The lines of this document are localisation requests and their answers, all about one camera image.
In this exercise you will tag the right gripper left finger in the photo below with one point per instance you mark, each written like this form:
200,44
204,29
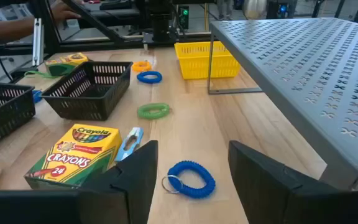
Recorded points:
73,205

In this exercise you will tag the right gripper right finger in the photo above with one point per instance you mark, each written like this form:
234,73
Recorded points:
291,202

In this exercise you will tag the Crayola 24 crayons box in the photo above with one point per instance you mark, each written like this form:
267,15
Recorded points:
73,155

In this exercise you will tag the black plastic slotted basket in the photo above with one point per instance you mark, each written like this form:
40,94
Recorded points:
104,93
11,124

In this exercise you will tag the green rubber band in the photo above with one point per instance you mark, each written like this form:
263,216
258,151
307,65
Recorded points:
42,75

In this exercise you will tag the yellow green crayon box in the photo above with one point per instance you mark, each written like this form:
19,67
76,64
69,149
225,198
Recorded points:
64,63

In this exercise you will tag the person's forearm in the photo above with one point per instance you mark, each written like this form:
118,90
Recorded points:
11,29

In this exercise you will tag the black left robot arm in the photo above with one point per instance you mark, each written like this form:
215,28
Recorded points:
162,25

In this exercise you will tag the grey perforated metal shelf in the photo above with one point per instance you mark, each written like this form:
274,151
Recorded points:
306,77

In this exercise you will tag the silver aluminium extrusion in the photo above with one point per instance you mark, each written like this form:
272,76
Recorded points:
38,40

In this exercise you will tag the yellow plastic slotted basket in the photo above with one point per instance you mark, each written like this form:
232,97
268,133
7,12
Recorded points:
194,62

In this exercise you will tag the person's hand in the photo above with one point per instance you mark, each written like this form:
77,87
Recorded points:
64,12

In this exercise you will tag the person's legs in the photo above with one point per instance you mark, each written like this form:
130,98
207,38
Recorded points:
225,9

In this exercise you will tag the black box with green light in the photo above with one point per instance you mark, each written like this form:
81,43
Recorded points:
184,17

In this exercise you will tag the black aluminium table frame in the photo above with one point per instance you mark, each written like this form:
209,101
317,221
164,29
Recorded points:
104,46

